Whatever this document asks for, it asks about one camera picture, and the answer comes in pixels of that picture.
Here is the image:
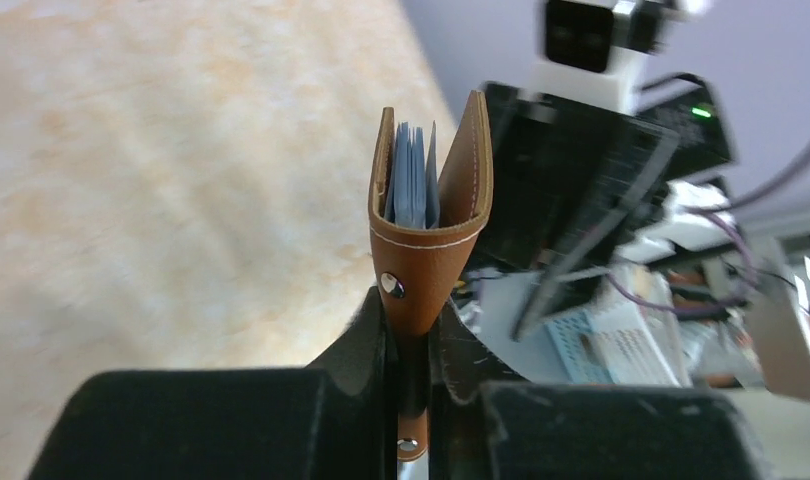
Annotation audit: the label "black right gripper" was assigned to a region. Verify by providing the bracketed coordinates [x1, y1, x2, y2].
[474, 75, 733, 340]

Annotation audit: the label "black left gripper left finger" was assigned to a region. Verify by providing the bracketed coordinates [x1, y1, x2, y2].
[29, 288, 396, 479]

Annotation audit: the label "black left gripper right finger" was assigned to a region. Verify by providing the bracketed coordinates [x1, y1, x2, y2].
[428, 304, 776, 479]

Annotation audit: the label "brown leather card holder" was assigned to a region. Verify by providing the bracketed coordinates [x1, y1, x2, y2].
[368, 90, 494, 462]

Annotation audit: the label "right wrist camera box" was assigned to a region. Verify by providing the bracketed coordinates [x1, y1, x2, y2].
[518, 0, 713, 115]

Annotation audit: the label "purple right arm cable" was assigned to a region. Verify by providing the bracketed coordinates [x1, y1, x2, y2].
[603, 119, 810, 319]

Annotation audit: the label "aluminium frame rail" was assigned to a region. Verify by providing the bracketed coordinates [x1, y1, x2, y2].
[453, 250, 810, 402]

